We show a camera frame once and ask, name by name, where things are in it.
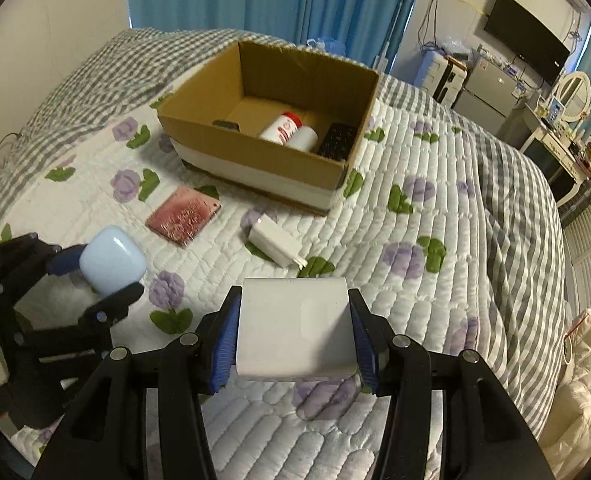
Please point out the silver mini fridge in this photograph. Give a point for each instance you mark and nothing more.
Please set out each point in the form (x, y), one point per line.
(488, 96)

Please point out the pink glitter card case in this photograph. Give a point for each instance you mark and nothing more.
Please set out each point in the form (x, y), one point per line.
(181, 217)

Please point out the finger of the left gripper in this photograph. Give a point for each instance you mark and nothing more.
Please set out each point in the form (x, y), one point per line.
(111, 309)
(31, 254)

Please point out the white dressing table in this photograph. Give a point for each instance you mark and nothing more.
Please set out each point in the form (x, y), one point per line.
(570, 159)

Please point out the black remote control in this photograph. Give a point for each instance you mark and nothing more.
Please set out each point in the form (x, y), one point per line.
(338, 141)

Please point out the white suitcase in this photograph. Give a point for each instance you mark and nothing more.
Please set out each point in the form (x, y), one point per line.
(441, 77)

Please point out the grey checked bed sheet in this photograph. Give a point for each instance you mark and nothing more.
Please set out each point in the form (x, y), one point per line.
(524, 237)

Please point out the light blue earbuds case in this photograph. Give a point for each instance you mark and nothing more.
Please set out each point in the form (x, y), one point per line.
(112, 261)

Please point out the white charger plug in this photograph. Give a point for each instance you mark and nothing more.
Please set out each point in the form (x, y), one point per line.
(281, 247)

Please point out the oval white vanity mirror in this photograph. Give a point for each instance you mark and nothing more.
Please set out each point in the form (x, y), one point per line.
(573, 92)

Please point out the black wall television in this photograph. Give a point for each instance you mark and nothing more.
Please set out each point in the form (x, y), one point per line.
(528, 38)

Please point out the cardboard box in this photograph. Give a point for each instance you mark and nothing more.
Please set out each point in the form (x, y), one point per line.
(214, 119)

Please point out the plain white bottle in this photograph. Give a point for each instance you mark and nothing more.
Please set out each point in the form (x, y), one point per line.
(304, 139)

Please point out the white square box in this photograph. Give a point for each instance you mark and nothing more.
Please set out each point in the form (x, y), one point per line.
(294, 329)

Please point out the white padded jacket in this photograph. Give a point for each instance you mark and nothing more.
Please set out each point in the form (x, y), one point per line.
(566, 437)

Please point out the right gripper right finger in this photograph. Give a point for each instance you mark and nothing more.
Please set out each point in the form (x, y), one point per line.
(396, 367)

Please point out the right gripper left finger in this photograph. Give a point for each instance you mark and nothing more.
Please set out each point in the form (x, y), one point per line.
(193, 365)

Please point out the white bottle red label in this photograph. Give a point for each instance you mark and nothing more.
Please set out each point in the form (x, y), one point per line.
(281, 130)

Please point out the floral quilted blanket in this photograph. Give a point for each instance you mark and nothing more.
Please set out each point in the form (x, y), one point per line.
(409, 230)

